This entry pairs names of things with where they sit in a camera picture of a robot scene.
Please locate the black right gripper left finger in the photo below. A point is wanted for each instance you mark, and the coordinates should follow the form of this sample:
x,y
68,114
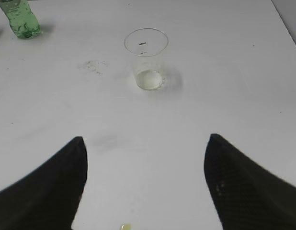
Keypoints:
x,y
48,198

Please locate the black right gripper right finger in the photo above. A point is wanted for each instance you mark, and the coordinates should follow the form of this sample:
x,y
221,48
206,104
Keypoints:
x,y
246,196

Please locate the transparent plastic cup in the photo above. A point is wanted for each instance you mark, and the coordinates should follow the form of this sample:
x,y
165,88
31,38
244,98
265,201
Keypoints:
x,y
147,46

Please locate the green soda bottle yellow cap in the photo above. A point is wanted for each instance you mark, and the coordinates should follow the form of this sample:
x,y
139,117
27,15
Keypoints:
x,y
23,22

